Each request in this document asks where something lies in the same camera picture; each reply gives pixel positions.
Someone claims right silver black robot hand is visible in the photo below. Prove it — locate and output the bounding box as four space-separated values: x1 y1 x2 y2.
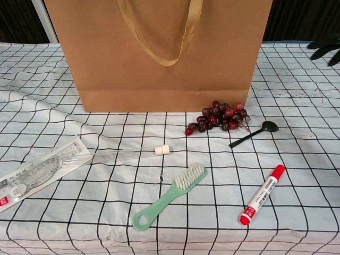
307 34 340 67

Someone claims dark red grape bunch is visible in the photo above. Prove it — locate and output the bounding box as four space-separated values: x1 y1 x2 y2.
185 99 250 136

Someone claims brown paper bag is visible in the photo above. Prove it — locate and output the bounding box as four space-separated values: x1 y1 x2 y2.
42 0 272 115

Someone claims black plastic spoon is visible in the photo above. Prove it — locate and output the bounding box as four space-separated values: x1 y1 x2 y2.
228 121 279 149

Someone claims red whiteboard marker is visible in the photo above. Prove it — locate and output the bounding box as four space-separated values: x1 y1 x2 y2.
239 164 286 226

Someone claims glass tube with white stopper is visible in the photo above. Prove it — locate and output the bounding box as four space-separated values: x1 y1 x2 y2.
91 144 171 163

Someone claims green scrubbing brush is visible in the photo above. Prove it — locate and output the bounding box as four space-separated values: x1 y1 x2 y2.
132 163 209 232

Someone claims white black checkered tablecloth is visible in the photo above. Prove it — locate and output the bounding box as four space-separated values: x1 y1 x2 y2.
0 40 340 255

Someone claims packaged clear ruler set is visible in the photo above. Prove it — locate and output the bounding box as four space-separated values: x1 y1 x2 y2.
0 134 92 213

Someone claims white partition post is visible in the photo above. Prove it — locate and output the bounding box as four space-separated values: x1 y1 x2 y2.
33 0 59 44

